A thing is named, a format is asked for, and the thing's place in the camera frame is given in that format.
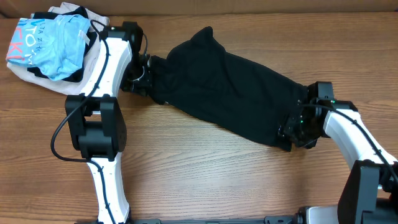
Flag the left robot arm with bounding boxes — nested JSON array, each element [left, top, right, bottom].
[[65, 21, 149, 223]]

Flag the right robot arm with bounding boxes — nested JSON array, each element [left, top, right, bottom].
[[266, 82, 397, 224]]

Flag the black t-shirt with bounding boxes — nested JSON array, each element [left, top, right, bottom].
[[150, 26, 307, 151]]

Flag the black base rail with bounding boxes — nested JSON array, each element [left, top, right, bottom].
[[132, 216, 296, 224]]

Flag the black folded garment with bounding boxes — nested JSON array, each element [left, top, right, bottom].
[[27, 6, 97, 83]]

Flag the light blue printed shirt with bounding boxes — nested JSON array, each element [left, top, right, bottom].
[[6, 14, 90, 81]]

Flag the beige folded garment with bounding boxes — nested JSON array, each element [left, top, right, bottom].
[[7, 2, 109, 95]]

